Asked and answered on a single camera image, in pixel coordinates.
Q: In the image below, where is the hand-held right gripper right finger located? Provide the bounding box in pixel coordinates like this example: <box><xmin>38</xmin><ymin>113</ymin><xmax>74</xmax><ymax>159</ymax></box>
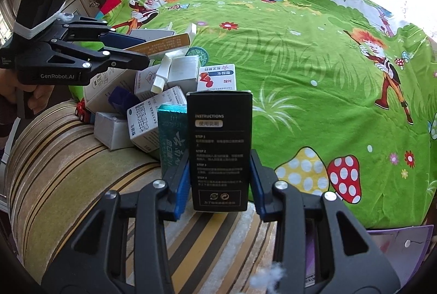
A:
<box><xmin>249</xmin><ymin>148</ymin><xmax>402</xmax><ymax>294</ymax></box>

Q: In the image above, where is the black printed carton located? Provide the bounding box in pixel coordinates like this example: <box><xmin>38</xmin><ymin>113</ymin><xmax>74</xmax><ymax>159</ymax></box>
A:
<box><xmin>186</xmin><ymin>91</ymin><xmax>253</xmax><ymax>213</ymax></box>

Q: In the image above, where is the red toy car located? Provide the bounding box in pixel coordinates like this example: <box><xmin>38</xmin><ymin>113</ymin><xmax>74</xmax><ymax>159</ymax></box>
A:
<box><xmin>74</xmin><ymin>99</ymin><xmax>93</xmax><ymax>124</ymax></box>

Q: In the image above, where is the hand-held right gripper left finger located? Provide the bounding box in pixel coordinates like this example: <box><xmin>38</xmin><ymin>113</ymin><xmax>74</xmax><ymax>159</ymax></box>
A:
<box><xmin>41</xmin><ymin>148</ymin><xmax>192</xmax><ymax>294</ymax></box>

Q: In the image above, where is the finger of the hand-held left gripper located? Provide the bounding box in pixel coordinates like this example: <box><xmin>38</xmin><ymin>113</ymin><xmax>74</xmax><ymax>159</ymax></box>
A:
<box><xmin>60</xmin><ymin>16</ymin><xmax>147</xmax><ymax>50</ymax></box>
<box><xmin>48</xmin><ymin>39</ymin><xmax>151</xmax><ymax>72</ymax></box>

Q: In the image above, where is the teal carton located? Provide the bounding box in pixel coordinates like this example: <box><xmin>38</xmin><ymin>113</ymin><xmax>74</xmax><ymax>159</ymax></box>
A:
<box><xmin>157</xmin><ymin>104</ymin><xmax>190</xmax><ymax>176</ymax></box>

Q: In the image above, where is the striped beige cushion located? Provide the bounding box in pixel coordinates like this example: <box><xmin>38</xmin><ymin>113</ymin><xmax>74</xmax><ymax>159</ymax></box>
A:
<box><xmin>5</xmin><ymin>99</ymin><xmax>278</xmax><ymax>281</ymax></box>

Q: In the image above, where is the person's left hand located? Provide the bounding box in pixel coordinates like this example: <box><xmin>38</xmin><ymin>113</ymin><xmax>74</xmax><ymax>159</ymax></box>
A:
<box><xmin>25</xmin><ymin>85</ymin><xmax>74</xmax><ymax>117</ymax></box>

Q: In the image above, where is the green cartoon printed bedsheet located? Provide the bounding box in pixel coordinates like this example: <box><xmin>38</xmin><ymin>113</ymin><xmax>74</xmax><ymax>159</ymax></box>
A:
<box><xmin>99</xmin><ymin>0</ymin><xmax>437</xmax><ymax>230</ymax></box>

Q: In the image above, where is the pile of small medicine cartons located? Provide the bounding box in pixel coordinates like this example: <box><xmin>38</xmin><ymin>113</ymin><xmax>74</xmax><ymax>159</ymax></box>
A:
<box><xmin>84</xmin><ymin>22</ymin><xmax>205</xmax><ymax>158</ymax></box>

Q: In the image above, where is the purple cardboard box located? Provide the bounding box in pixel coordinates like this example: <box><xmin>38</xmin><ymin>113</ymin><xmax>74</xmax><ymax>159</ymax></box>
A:
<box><xmin>367</xmin><ymin>226</ymin><xmax>435</xmax><ymax>285</ymax></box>

